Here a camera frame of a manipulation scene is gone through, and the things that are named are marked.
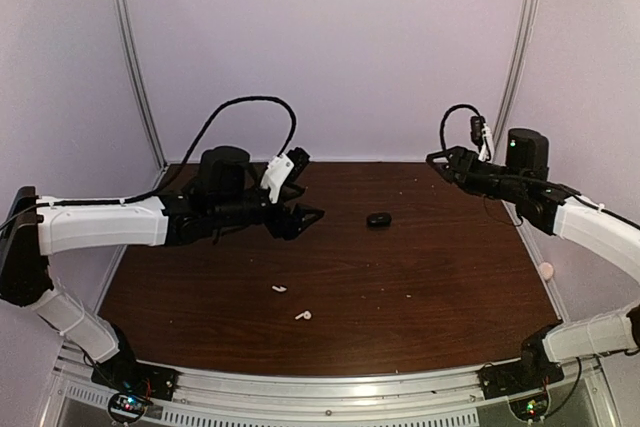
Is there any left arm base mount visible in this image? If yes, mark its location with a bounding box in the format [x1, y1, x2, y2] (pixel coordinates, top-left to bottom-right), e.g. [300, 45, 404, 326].
[91, 363, 178, 425]

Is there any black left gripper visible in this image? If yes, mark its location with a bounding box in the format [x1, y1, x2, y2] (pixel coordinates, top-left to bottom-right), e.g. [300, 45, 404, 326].
[211, 185, 325, 240]

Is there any left aluminium frame post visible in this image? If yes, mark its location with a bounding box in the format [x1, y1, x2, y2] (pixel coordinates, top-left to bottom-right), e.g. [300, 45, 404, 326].
[113, 0, 167, 169]

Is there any front aluminium rail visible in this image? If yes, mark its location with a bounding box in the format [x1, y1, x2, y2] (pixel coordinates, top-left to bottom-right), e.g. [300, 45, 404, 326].
[49, 341, 606, 427]

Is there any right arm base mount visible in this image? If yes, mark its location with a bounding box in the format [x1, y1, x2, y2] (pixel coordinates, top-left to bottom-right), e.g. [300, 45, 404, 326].
[477, 361, 564, 423]

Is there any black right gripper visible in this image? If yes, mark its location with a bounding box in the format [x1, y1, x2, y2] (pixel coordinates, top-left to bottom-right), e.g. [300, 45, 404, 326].
[423, 147, 525, 204]

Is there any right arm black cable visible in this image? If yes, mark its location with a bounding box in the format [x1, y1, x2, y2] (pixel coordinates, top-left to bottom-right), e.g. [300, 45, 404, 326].
[438, 103, 486, 153]

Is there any white round charging case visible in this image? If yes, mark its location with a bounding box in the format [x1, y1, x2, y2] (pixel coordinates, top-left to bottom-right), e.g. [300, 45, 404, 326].
[538, 262, 555, 282]

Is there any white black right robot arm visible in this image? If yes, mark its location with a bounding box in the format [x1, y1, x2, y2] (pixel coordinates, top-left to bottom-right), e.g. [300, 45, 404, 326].
[426, 128, 639, 389]

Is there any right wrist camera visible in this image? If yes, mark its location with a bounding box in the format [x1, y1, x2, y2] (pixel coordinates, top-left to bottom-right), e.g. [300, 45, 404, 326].
[470, 115, 495, 162]

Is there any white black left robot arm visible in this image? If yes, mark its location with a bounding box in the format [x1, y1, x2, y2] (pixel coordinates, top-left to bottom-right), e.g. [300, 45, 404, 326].
[1, 146, 324, 391]

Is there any white earbud lower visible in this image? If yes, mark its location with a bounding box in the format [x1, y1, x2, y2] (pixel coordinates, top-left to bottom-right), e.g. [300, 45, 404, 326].
[294, 310, 312, 321]

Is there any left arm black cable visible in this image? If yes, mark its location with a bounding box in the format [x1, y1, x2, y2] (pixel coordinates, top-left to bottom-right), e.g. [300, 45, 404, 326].
[49, 95, 299, 208]

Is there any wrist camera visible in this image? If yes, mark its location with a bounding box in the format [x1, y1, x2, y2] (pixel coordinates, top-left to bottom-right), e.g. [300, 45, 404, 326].
[260, 147, 310, 204]
[470, 115, 495, 162]

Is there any aluminium frame post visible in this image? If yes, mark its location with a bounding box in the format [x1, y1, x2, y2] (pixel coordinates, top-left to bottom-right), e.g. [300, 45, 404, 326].
[494, 0, 539, 143]
[113, 0, 167, 169]

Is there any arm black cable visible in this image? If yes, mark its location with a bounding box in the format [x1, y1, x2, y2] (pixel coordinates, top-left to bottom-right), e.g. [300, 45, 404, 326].
[49, 95, 299, 208]
[438, 103, 486, 153]

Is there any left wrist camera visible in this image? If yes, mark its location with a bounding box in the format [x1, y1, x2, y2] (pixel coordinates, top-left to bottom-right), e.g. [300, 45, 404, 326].
[260, 147, 310, 204]

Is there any right aluminium frame post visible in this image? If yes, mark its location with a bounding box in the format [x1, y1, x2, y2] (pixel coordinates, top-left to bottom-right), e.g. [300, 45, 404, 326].
[494, 0, 539, 143]

